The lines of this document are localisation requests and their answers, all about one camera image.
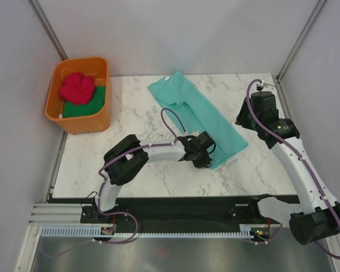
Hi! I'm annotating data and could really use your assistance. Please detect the teal t shirt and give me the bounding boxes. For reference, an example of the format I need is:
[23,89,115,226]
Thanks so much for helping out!
[148,71,248,170]

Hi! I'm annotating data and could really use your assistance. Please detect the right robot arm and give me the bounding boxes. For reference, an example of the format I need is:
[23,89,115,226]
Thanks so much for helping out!
[236,91,340,245]

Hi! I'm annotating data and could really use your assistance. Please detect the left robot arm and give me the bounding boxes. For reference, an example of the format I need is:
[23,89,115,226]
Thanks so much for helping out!
[93,132,216,223]

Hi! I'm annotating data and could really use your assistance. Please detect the orange plastic bin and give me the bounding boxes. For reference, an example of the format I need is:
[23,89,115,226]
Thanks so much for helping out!
[45,57,112,134]

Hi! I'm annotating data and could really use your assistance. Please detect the green t shirt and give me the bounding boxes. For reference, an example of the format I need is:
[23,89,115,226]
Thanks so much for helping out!
[62,86,106,118]

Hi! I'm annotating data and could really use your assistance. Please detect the red t shirt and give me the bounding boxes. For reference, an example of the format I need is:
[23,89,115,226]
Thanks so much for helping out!
[58,72,95,105]

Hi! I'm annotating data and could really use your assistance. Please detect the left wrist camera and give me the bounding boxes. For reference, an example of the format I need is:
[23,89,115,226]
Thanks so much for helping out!
[196,131,216,154]

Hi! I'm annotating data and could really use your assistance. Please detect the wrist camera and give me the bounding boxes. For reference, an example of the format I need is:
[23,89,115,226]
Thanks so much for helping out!
[256,80,275,91]
[196,131,216,154]

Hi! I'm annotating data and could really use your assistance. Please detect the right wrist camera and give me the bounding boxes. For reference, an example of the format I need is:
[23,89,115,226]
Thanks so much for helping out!
[256,80,275,91]

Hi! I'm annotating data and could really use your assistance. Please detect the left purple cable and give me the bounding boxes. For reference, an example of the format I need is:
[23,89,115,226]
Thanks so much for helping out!
[39,108,188,258]

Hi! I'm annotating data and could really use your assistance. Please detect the purple cable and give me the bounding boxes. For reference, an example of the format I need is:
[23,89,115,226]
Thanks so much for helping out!
[246,79,340,259]
[39,108,188,258]

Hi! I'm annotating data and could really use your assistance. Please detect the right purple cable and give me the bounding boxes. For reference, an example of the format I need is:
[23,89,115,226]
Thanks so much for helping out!
[246,79,340,259]

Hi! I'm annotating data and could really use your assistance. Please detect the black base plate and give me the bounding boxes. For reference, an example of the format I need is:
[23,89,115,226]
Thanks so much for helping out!
[79,194,298,236]

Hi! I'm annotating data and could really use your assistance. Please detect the right aluminium frame post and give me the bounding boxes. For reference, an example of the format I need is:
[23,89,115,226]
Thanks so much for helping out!
[274,0,329,84]

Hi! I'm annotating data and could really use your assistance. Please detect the aluminium frame post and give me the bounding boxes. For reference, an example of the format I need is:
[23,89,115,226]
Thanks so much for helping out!
[274,0,329,84]
[28,0,68,61]

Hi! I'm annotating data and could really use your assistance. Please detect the white slotted cable duct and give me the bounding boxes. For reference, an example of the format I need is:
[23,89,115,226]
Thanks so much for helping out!
[40,226,254,239]

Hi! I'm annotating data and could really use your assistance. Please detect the aluminium rail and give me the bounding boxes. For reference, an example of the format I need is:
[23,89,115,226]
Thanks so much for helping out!
[28,202,86,226]

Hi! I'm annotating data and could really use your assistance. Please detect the left aluminium frame post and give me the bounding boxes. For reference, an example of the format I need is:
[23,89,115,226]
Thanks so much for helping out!
[28,0,68,61]

